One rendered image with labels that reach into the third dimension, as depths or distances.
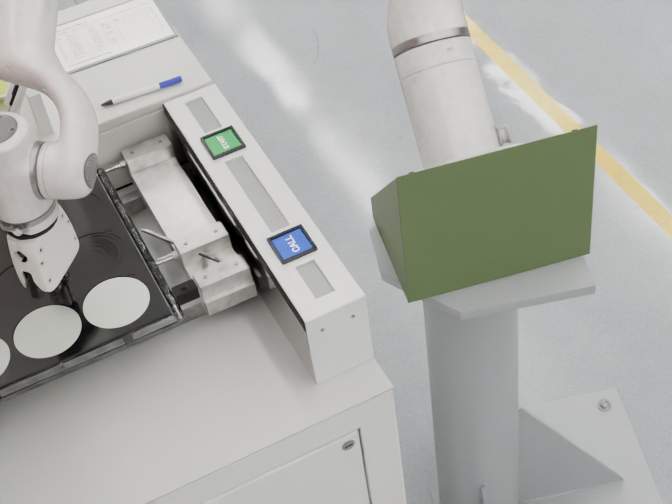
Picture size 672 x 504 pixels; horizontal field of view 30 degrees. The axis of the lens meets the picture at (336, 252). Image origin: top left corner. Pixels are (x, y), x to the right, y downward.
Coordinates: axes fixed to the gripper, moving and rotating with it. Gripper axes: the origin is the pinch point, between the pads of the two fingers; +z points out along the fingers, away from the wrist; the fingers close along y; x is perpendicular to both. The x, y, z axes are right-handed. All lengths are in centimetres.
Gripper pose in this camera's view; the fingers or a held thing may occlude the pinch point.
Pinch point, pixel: (60, 291)
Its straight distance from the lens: 188.5
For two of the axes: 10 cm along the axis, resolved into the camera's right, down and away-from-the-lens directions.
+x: -9.5, -1.5, 2.8
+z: 1.1, 6.8, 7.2
